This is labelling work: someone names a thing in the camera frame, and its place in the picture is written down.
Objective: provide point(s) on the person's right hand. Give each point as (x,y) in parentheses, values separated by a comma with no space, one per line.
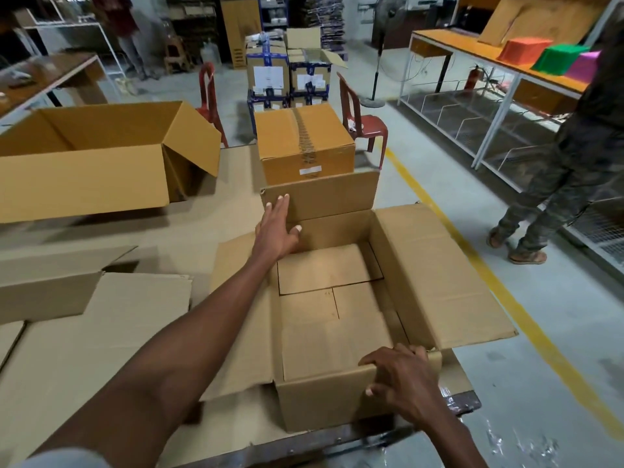
(414,385)

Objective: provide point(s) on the upright brown box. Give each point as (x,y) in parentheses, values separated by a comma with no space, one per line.
(241,29)

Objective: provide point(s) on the light blue sleeve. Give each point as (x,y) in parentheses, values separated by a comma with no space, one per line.
(58,460)

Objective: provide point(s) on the black pedestal fan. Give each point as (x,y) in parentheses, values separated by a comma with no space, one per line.
(390,12)

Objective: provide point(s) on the person's left hand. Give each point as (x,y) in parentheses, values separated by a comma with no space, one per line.
(273,233)

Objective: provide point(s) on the wooden desk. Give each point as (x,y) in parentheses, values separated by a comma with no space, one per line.
(44,70)

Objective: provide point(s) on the yellow-brown box with printed tape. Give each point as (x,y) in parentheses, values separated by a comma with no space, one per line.
(278,136)

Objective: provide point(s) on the blue metal rack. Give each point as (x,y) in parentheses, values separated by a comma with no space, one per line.
(273,12)

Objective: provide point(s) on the red fire extinguisher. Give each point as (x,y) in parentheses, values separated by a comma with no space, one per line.
(471,78)

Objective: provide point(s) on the person's left forearm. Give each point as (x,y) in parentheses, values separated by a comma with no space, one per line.
(170,370)

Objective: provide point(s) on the red cube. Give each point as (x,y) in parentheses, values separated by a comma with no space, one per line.
(524,51)

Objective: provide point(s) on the white metal shelf frame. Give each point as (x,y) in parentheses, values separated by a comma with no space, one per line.
(105,43)

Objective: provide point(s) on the taped box with hazard label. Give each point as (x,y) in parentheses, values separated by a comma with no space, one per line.
(439,287)

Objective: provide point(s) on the white plastic jug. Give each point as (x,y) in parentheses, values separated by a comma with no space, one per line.
(211,53)

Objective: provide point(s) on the blue logo yellow cardboard box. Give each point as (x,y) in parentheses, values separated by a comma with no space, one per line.
(97,346)

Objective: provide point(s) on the stack of flattened cardboard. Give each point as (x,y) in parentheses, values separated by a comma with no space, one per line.
(324,21)

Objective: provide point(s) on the green cube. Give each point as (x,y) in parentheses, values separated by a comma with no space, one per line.
(558,60)

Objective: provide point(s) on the wooden stool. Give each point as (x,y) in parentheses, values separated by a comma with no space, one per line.
(176,53)

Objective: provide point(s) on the pile of blue taped parcels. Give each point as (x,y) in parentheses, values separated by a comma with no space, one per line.
(267,75)

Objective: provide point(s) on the magenta cube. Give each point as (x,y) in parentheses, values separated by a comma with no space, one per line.
(585,68)

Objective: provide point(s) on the orange top metal shelf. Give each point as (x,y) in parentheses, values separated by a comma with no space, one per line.
(458,43)

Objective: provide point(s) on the red plastic chair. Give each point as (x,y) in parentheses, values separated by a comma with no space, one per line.
(365,126)
(209,102)

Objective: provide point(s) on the leaning brown cardboard sheet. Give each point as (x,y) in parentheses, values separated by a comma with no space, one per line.
(546,19)

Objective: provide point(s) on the large yellow cardboard box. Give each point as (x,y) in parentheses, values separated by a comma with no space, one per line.
(83,185)

